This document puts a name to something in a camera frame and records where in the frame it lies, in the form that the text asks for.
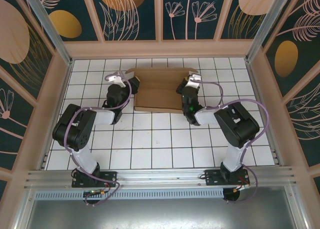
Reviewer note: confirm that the brown cardboard box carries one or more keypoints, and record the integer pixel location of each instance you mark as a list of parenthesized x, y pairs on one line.
[(155, 96)]

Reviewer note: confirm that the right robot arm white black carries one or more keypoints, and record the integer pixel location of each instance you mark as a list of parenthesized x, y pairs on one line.
[(237, 124)]

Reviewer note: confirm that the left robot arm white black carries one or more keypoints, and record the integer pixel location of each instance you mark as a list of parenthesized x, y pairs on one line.
[(72, 129)]

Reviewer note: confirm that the grey metal sheet panel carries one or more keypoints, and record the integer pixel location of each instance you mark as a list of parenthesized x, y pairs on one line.
[(160, 214)]

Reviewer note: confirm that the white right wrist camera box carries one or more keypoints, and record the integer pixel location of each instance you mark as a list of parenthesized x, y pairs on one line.
[(193, 82)]

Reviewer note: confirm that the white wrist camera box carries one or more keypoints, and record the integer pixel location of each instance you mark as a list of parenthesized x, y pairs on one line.
[(193, 82), (117, 81)]

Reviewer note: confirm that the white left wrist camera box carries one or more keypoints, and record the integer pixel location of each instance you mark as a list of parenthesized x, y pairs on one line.
[(117, 81)]

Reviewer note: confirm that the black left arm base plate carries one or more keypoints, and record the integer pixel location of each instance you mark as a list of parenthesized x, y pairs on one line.
[(110, 176)]

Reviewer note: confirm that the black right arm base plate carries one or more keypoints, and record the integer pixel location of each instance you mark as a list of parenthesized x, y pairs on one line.
[(212, 176)]

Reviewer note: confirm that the aluminium mounting rail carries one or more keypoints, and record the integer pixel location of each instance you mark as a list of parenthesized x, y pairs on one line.
[(160, 176)]

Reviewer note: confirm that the aluminium frame post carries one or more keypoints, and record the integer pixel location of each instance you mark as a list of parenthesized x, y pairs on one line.
[(265, 24), (47, 24)]

